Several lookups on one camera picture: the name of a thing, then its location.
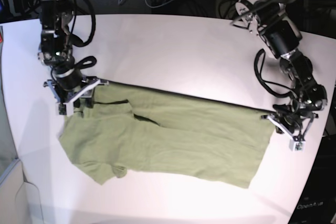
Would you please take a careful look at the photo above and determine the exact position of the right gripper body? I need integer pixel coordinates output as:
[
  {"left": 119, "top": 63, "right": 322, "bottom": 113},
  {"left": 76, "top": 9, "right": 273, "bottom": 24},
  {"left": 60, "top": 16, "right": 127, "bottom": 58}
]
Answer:
[{"left": 43, "top": 67, "right": 109, "bottom": 109}]

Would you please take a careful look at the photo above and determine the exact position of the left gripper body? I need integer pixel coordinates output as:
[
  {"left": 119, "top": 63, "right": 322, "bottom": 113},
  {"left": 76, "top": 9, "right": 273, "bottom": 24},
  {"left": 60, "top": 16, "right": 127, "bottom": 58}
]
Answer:
[{"left": 260, "top": 104, "right": 319, "bottom": 141}]

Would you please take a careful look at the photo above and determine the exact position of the green T-shirt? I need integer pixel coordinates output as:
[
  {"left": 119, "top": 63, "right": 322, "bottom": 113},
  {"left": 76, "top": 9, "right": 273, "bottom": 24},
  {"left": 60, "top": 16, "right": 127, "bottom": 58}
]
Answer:
[{"left": 59, "top": 84, "right": 274, "bottom": 188}]

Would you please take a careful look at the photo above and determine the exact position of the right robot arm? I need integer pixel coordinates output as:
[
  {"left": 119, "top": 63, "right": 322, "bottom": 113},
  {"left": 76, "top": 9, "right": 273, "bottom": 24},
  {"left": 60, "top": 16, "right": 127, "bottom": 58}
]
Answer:
[{"left": 38, "top": 0, "right": 108, "bottom": 116}]

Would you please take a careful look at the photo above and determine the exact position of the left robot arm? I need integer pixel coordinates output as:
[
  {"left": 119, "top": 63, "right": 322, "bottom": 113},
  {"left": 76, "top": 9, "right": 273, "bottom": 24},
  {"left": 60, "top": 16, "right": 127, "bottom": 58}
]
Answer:
[{"left": 231, "top": 0, "right": 328, "bottom": 151}]

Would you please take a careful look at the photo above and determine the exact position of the black OpenArm base box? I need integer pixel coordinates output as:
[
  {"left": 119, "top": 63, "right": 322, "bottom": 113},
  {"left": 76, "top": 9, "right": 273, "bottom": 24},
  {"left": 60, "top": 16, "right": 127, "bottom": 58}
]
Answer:
[{"left": 289, "top": 136, "right": 335, "bottom": 223}]

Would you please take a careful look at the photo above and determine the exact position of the white side cabinet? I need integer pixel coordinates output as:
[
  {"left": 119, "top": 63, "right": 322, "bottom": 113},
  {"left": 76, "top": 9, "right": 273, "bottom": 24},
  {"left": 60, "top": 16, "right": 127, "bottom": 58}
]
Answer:
[{"left": 1, "top": 159, "right": 44, "bottom": 224}]

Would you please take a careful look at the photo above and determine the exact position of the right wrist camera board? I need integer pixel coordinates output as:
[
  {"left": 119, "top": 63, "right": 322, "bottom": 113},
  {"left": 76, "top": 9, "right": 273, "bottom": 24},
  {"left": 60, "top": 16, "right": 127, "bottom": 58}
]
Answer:
[{"left": 57, "top": 103, "right": 67, "bottom": 116}]

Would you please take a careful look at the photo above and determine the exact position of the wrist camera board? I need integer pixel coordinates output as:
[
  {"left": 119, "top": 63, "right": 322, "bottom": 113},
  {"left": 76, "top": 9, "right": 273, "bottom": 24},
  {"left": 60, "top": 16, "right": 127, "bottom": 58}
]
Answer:
[
  {"left": 289, "top": 140, "right": 306, "bottom": 152},
  {"left": 57, "top": 103, "right": 67, "bottom": 116}
]

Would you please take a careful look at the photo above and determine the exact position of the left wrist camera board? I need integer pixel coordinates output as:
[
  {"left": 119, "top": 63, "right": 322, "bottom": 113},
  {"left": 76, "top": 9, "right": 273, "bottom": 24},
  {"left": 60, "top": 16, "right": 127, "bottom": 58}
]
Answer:
[{"left": 289, "top": 140, "right": 306, "bottom": 152}]

